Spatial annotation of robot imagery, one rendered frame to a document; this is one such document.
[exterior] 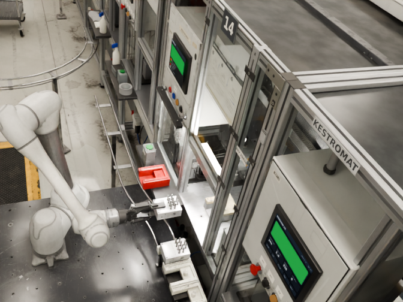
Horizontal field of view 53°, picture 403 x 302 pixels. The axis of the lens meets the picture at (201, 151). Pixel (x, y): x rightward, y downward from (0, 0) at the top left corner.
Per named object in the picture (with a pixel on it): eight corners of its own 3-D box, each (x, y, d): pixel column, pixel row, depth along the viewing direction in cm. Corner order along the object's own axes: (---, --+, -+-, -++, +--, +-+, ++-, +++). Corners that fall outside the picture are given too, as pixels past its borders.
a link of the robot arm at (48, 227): (24, 247, 209) (18, 220, 194) (47, 223, 222) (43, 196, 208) (51, 260, 206) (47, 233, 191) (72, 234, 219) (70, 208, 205)
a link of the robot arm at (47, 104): (50, 224, 222) (74, 198, 238) (75, 232, 217) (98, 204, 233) (5, 102, 176) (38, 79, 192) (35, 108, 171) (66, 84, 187)
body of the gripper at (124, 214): (119, 228, 196) (138, 224, 199) (119, 217, 191) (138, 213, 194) (116, 216, 201) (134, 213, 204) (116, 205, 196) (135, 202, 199)
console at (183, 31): (158, 82, 228) (165, 2, 198) (204, 79, 238) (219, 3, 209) (181, 129, 200) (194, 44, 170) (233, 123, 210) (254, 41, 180)
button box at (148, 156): (141, 158, 247) (142, 143, 239) (153, 156, 250) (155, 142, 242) (144, 166, 241) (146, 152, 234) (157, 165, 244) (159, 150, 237)
